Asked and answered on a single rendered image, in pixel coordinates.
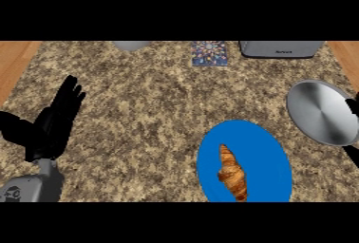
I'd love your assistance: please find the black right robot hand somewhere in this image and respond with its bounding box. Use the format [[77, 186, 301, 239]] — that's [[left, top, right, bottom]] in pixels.
[[346, 91, 359, 119]]

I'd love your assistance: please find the blue oval plate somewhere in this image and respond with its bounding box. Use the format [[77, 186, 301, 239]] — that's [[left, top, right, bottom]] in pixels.
[[197, 119, 293, 203]]

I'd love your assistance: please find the brown croissant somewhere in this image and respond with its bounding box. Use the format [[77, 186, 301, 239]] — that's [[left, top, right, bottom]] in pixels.
[[216, 143, 248, 202]]

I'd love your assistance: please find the grey rounded object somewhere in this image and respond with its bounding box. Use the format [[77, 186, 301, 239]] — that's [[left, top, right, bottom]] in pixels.
[[111, 40, 152, 52]]

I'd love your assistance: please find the colourful patterned box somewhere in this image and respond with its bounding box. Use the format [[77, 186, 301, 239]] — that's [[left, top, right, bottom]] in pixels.
[[191, 40, 231, 67]]

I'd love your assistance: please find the grey appliance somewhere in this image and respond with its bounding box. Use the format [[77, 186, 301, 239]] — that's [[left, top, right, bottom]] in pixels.
[[238, 40, 327, 60]]

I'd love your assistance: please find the silver pan with black handle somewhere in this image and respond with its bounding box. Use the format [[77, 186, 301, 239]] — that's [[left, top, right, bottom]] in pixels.
[[285, 79, 359, 169]]

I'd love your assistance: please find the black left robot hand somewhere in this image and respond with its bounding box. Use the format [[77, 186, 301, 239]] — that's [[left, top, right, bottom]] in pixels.
[[0, 74, 89, 163]]

